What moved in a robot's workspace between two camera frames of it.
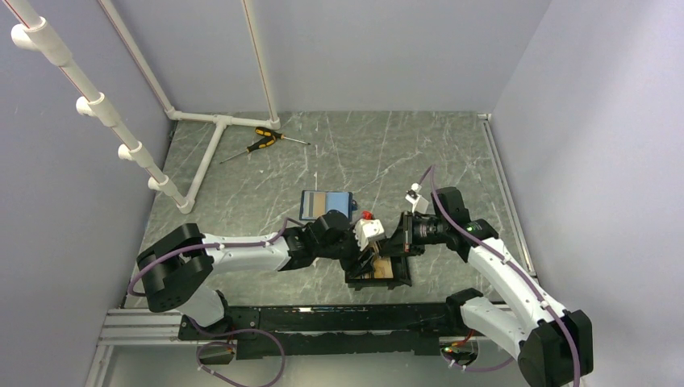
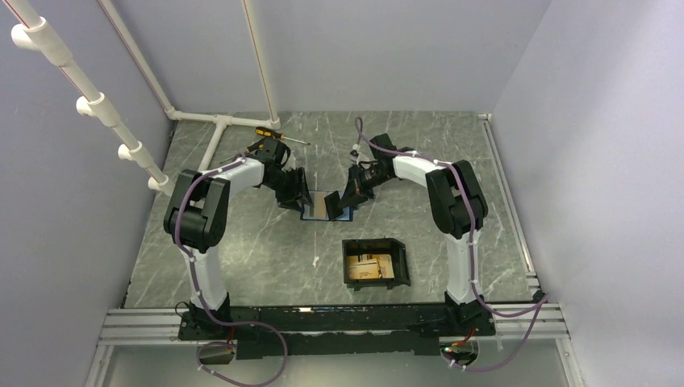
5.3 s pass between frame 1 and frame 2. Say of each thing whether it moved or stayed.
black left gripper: moved
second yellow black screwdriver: stayed
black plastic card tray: stayed
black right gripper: moved
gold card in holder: stayed
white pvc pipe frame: stayed
